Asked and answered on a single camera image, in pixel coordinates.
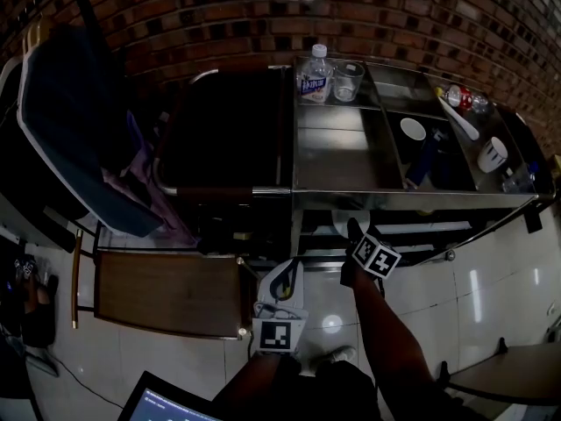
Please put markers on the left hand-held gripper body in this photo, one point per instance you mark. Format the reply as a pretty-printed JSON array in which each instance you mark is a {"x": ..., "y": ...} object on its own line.
[{"x": 280, "y": 318}]

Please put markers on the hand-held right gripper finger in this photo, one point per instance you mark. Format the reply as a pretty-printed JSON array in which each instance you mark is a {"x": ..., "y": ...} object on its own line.
[{"x": 353, "y": 228}]

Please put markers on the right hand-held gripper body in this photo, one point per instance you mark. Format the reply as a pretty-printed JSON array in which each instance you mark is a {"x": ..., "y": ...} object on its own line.
[{"x": 376, "y": 256}]

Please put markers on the person's left forearm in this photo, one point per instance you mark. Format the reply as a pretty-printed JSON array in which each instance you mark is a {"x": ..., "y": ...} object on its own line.
[{"x": 254, "y": 384}]

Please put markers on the person's right forearm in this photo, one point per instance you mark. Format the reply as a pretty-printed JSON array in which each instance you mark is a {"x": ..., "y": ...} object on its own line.
[{"x": 390, "y": 336}]

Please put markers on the person's white shoe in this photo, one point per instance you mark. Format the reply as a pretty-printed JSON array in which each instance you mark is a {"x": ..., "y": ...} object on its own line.
[{"x": 334, "y": 358}]

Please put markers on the person's black shorts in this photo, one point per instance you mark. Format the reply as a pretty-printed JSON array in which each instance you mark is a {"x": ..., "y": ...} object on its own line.
[{"x": 342, "y": 393}]

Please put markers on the dark blue bottle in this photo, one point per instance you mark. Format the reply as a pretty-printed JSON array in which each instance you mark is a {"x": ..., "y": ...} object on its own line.
[{"x": 424, "y": 156}]

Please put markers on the plain white cup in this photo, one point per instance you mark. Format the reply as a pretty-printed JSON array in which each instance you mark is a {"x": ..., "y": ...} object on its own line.
[{"x": 413, "y": 129}]

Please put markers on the brown wooden stool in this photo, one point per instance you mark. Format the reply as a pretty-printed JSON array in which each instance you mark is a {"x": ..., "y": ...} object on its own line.
[{"x": 166, "y": 292}]

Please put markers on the clear glass cup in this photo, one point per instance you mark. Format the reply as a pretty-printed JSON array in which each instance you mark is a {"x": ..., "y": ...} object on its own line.
[{"x": 348, "y": 81}]

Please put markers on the white plastic spoon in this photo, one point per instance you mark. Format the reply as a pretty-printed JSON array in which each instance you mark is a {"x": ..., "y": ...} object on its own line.
[{"x": 456, "y": 119}]

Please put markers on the white striped mug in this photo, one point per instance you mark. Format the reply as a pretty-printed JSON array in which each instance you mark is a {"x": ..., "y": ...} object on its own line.
[{"x": 492, "y": 155}]

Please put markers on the clear plastic water bottle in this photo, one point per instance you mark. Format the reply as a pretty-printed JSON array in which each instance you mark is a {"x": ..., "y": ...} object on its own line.
[{"x": 316, "y": 76}]

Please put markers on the small clear blue-capped bottle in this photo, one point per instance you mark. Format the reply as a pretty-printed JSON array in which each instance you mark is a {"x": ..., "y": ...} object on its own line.
[{"x": 520, "y": 180}]

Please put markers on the red label plastic bottle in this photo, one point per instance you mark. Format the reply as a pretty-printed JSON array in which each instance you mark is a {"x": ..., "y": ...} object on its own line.
[{"x": 465, "y": 98}]

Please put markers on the grey round-edged table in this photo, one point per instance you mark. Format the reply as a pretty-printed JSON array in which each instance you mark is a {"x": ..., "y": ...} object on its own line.
[{"x": 513, "y": 375}]

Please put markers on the purple cloth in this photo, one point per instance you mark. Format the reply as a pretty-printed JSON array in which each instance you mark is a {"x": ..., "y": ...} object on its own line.
[{"x": 144, "y": 178}]

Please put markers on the black tray table chrome frame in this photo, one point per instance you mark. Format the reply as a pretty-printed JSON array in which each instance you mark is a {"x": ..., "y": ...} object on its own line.
[{"x": 223, "y": 130}]

